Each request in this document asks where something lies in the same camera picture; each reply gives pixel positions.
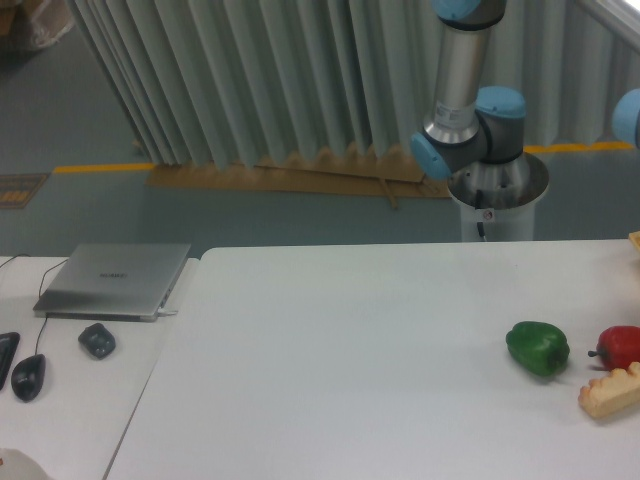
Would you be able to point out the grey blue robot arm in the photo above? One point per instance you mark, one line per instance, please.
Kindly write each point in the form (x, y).
(470, 125)

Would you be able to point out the green bell pepper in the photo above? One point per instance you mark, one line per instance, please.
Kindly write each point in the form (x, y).
(539, 347)

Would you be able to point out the red bell pepper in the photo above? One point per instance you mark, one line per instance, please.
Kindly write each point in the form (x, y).
(617, 347)

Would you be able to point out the brown cardboard sheet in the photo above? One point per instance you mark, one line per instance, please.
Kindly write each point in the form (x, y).
(392, 176)

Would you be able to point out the grey pleated curtain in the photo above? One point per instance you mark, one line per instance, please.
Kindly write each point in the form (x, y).
(239, 81)

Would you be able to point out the silver closed laptop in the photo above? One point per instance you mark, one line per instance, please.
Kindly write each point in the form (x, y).
(114, 281)

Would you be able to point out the black earbuds case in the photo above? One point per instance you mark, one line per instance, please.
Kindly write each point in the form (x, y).
(97, 341)

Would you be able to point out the wooden tray corner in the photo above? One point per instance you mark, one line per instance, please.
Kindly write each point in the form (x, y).
(634, 238)

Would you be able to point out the black computer mouse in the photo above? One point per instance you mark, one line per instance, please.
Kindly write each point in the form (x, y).
(27, 378)

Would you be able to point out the black keyboard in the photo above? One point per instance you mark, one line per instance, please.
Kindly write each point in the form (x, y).
(8, 346)

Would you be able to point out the beige toy bread slice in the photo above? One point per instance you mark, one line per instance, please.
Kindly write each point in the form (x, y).
(616, 391)

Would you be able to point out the plastic wrapped cardboard box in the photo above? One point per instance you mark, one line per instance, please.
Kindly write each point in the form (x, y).
(31, 26)

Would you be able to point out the white plate edge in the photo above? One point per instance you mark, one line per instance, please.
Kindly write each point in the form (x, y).
(19, 466)

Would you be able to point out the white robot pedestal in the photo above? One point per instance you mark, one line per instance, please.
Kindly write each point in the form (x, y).
(497, 202)

